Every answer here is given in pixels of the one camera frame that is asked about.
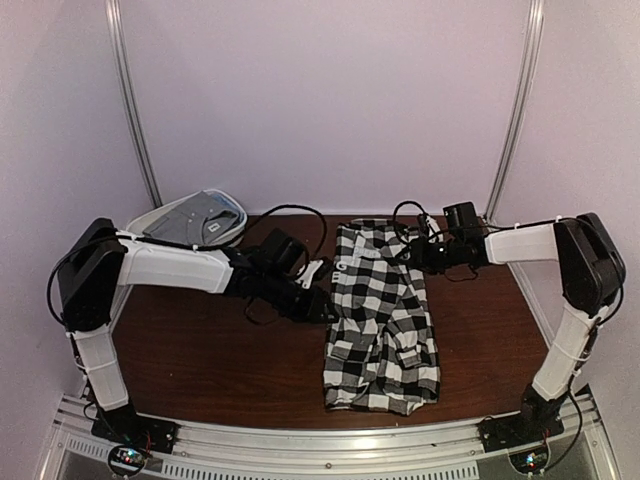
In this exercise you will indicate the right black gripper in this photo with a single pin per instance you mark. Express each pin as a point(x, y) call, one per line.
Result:
point(420, 256)

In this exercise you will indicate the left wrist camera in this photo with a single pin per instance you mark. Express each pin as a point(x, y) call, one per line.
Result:
point(316, 270)

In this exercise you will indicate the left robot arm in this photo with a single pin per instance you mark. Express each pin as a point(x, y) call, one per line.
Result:
point(279, 271)

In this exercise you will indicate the black white plaid shirt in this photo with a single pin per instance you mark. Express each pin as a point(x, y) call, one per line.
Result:
point(380, 353)

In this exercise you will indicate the grey folded shirt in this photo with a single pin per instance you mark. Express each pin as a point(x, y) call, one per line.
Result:
point(200, 220)

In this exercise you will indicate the right aluminium post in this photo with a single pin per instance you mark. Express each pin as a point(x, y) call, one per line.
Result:
point(529, 59)

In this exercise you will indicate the aluminium post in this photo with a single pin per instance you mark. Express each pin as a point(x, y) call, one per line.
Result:
point(132, 114)
point(529, 59)

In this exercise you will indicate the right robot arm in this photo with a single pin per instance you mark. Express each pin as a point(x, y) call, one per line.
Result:
point(591, 271)

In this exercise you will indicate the aluminium front rail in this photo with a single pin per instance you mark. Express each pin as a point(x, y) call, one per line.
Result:
point(449, 450)

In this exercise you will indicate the white plastic bin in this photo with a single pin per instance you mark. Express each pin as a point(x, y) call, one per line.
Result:
point(165, 220)

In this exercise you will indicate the left aluminium post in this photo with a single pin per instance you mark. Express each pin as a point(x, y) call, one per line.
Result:
point(132, 114)

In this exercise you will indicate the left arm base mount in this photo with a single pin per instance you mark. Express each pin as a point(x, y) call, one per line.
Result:
point(145, 433)

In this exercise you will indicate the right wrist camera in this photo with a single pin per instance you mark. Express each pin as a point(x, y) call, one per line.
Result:
point(430, 225)

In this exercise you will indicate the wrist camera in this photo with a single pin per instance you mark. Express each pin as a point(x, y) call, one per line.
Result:
point(430, 225)
point(316, 270)

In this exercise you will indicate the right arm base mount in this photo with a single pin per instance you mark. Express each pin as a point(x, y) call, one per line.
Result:
point(498, 433)

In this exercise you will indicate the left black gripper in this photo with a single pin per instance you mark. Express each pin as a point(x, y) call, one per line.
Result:
point(313, 307)

